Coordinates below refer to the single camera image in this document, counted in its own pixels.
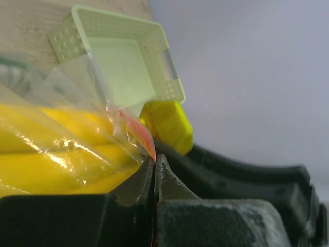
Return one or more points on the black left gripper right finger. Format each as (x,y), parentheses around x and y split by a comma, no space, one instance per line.
(184,219)

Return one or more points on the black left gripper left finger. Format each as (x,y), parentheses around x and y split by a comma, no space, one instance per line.
(122,217)

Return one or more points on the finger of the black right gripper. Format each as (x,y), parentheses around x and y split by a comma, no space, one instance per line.
(211,175)

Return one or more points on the yellow banana bunch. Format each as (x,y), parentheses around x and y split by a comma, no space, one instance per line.
(61,151)

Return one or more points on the pale green perforated basket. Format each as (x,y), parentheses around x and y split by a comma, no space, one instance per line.
(133,54)

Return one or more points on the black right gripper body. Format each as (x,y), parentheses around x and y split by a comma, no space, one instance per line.
(304,219)

